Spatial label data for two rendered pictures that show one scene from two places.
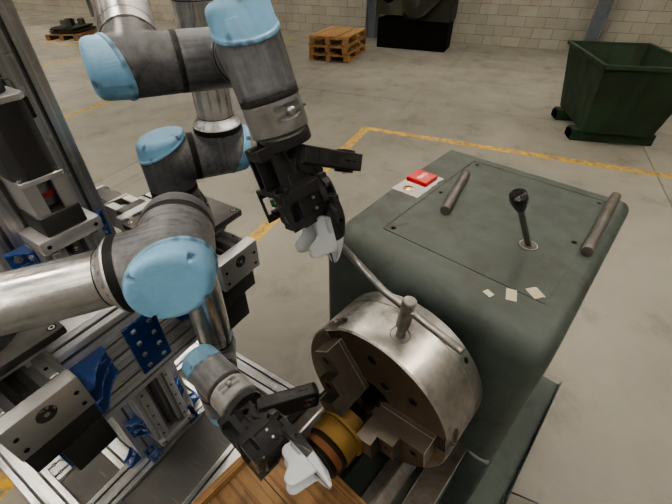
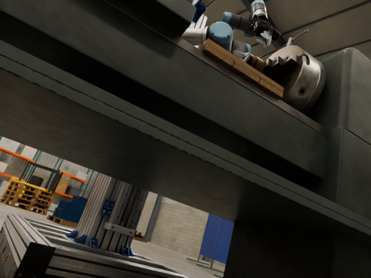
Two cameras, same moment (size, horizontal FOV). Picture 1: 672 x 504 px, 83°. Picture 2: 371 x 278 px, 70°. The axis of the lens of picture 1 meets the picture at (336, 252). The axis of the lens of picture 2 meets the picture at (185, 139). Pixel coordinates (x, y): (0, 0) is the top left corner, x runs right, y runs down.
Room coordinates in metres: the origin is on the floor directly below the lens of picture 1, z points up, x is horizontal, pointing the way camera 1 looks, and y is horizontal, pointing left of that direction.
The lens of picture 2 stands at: (-0.55, -0.23, 0.36)
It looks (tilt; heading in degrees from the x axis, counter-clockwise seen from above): 21 degrees up; 27
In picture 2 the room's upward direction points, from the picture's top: 17 degrees clockwise
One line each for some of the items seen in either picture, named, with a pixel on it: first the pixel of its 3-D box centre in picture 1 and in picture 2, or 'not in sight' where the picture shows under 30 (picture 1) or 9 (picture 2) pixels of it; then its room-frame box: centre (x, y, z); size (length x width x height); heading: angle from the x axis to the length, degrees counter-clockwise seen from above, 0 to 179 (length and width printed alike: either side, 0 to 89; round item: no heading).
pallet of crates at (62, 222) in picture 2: not in sight; (79, 212); (5.45, 5.23, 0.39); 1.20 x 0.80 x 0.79; 164
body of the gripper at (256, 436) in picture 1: (258, 430); not in sight; (0.32, 0.13, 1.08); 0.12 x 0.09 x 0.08; 47
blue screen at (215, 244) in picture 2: not in sight; (220, 224); (7.13, 1.74, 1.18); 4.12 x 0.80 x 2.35; 28
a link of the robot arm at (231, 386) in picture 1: (234, 397); not in sight; (0.38, 0.19, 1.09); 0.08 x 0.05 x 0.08; 137
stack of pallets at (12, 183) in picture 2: not in sight; (28, 198); (5.92, 7.95, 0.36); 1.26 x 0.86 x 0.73; 168
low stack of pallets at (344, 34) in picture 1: (338, 43); not in sight; (8.74, -0.05, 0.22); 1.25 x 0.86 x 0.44; 159
